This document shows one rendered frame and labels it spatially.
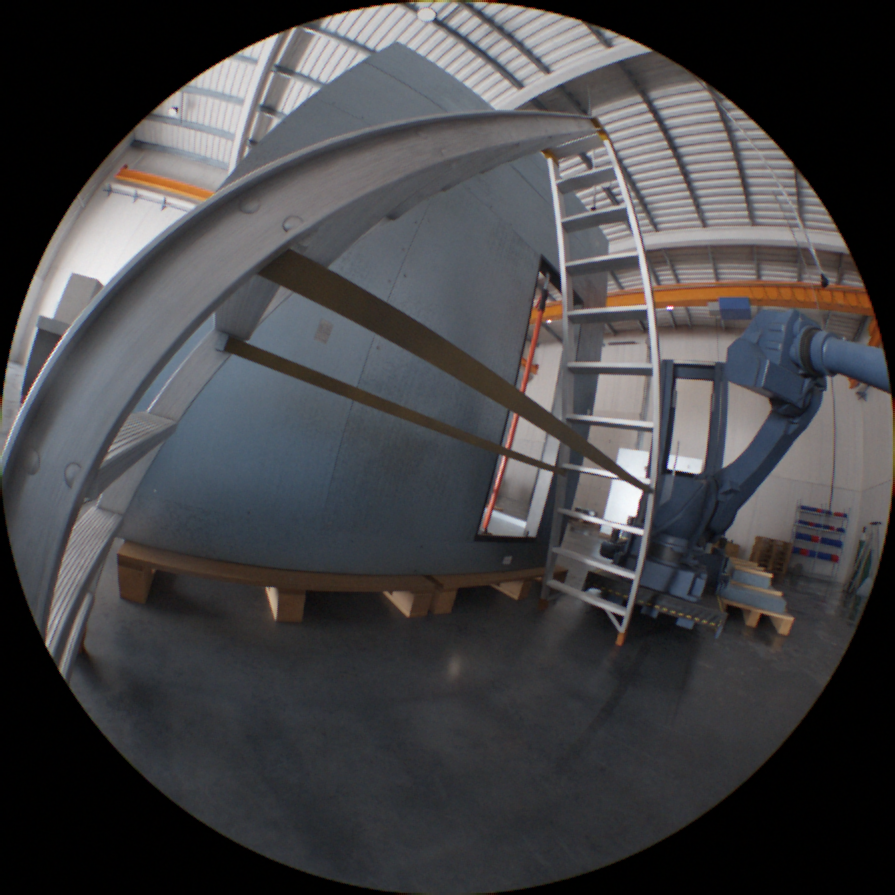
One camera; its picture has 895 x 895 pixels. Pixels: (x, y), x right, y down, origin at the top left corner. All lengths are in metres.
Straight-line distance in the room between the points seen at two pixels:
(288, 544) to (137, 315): 1.03
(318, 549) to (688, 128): 8.59
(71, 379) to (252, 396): 0.87
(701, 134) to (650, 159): 1.50
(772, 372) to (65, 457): 1.63
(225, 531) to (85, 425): 0.94
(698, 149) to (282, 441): 8.56
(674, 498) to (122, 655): 2.31
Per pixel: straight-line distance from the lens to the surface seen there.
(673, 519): 1.87
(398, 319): 0.28
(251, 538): 1.15
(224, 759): 0.80
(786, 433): 1.77
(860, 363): 1.29
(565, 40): 7.58
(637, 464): 7.48
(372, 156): 0.35
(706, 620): 1.91
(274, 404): 1.07
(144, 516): 1.18
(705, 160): 8.62
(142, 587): 1.17
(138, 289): 0.24
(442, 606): 1.52
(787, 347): 1.51
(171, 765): 0.80
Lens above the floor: 0.69
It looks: 3 degrees up
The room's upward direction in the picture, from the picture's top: 15 degrees clockwise
